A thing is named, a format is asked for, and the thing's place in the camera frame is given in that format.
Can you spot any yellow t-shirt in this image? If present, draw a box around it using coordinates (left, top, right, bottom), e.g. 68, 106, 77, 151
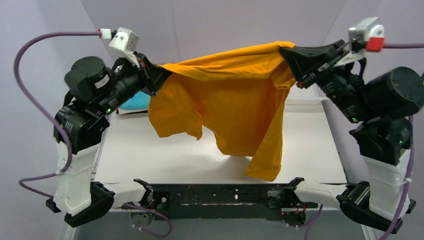
148, 41, 295, 182

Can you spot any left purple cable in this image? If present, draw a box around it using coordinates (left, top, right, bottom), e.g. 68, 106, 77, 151
13, 31, 102, 200

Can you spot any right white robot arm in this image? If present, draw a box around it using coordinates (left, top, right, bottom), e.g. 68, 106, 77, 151
279, 37, 424, 235

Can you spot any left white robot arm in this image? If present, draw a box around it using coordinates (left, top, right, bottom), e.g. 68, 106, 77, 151
46, 53, 172, 228

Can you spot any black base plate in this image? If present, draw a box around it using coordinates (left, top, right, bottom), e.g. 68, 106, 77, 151
145, 183, 318, 221

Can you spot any white plastic basket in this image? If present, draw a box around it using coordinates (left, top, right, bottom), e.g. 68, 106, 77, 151
285, 84, 328, 105

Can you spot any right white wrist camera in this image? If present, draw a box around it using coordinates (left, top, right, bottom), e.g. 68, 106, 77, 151
334, 17, 385, 67

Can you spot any blue folded t-shirt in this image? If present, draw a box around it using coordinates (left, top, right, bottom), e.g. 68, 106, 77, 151
119, 91, 151, 111

